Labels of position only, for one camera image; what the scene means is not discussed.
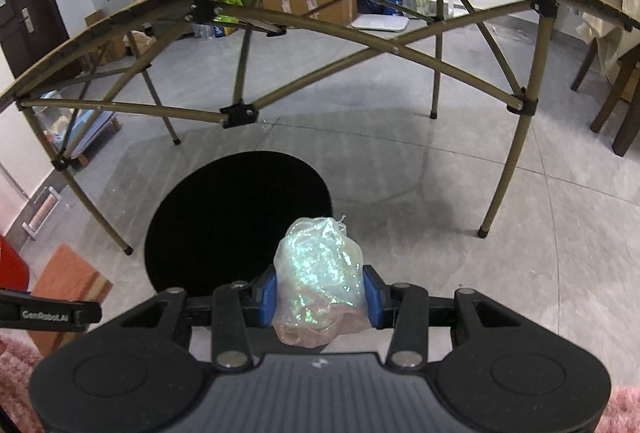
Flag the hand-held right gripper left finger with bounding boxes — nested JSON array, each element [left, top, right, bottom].
[[120, 264, 278, 371]]

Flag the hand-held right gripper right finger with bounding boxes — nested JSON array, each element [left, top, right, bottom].
[[362, 264, 523, 374]]

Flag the iridescent plastic bag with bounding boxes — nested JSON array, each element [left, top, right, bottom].
[[272, 216, 365, 348]]

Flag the black trash bin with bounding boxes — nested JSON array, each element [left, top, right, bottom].
[[143, 152, 335, 299]]

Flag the brown box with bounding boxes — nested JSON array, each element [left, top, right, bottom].
[[25, 244, 113, 356]]

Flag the red bucket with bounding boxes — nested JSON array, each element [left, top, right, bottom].
[[0, 235, 28, 291]]

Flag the pink fuzzy cloth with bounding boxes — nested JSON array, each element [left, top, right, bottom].
[[0, 330, 47, 433], [595, 385, 640, 433]]

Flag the white floor scale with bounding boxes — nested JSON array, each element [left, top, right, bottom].
[[352, 13, 408, 34]]

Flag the open cardboard boxes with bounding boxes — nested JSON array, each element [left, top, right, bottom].
[[85, 8, 132, 60]]

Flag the brown paper lump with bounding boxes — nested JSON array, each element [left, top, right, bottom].
[[127, 30, 154, 57]]

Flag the green bag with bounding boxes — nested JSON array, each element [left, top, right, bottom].
[[219, 0, 247, 25]]

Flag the large cardboard box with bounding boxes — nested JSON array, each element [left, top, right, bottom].
[[260, 0, 358, 26]]

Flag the wooden chair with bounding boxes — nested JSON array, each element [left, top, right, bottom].
[[570, 38, 640, 157]]

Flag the dark wooden door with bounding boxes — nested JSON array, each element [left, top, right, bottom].
[[0, 0, 71, 79]]

